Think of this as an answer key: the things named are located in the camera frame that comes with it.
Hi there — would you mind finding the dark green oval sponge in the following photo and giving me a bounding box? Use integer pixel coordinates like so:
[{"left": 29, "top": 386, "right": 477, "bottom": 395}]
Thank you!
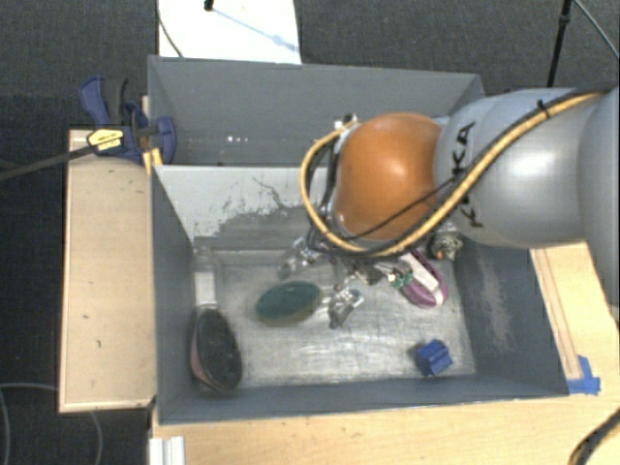
[{"left": 254, "top": 280, "right": 322, "bottom": 327}]

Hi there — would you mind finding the black and pink oval scrubber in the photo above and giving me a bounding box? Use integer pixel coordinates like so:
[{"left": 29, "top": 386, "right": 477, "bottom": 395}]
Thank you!
[{"left": 187, "top": 307, "right": 244, "bottom": 392}]

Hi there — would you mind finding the blue block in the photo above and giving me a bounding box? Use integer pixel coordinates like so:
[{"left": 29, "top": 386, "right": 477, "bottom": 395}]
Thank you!
[{"left": 414, "top": 338, "right": 454, "bottom": 378}]

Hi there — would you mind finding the pale wood board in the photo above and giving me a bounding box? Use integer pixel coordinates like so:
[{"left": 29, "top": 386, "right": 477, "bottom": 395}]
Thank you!
[{"left": 58, "top": 128, "right": 159, "bottom": 414}]

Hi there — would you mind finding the grey metal bin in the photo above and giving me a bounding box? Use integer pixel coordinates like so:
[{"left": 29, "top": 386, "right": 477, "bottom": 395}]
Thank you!
[{"left": 144, "top": 54, "right": 571, "bottom": 425}]

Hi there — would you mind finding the purple and white brush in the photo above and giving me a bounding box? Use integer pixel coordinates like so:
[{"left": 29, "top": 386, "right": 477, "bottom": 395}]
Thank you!
[{"left": 397, "top": 251, "right": 450, "bottom": 309}]

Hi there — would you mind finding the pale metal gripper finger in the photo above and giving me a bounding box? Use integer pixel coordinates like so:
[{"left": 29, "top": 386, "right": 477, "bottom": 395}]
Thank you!
[
  {"left": 327, "top": 286, "right": 365, "bottom": 329},
  {"left": 277, "top": 237, "right": 317, "bottom": 281}
]

